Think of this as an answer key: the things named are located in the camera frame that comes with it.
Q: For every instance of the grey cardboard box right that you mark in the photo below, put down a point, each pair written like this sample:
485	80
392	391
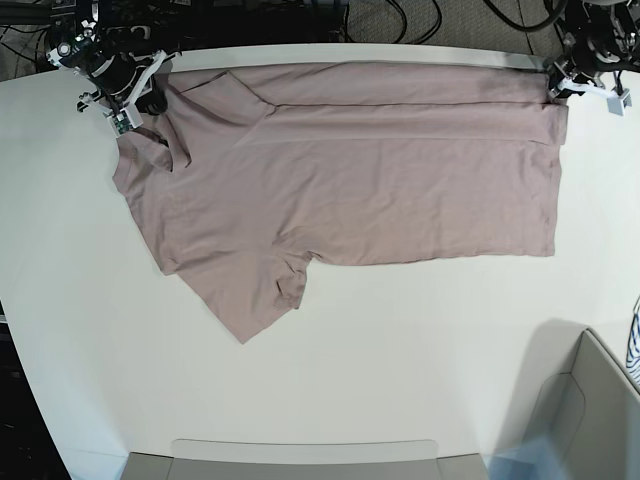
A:
590	414

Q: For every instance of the blue plastic item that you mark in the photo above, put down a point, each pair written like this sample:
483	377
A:
535	459

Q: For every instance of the blue striped cloth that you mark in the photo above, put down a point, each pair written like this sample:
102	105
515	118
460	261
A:
632	361

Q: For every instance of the grey tray at bottom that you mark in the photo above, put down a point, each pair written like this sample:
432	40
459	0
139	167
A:
200	459

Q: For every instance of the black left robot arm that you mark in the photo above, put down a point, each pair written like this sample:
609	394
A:
600	41

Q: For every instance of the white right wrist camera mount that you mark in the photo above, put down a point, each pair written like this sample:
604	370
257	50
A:
128	119

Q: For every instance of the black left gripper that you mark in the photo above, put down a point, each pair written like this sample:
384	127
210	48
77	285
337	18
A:
564	66

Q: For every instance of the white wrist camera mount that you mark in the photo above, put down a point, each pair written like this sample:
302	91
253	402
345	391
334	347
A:
128	119
597	95

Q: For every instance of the mauve pink T-shirt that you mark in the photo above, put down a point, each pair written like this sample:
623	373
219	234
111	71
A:
252	173

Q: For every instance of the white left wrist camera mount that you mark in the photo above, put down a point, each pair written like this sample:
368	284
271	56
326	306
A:
597	95

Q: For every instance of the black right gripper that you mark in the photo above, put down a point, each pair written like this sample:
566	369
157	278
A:
122	80

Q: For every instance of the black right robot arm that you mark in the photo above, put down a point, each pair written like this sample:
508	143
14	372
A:
110	44

